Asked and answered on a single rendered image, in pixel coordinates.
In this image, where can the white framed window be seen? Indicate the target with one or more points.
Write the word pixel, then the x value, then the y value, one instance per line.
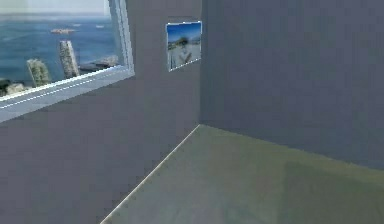
pixel 60 50

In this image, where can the blue framed wall picture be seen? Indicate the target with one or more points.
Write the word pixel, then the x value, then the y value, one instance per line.
pixel 184 45

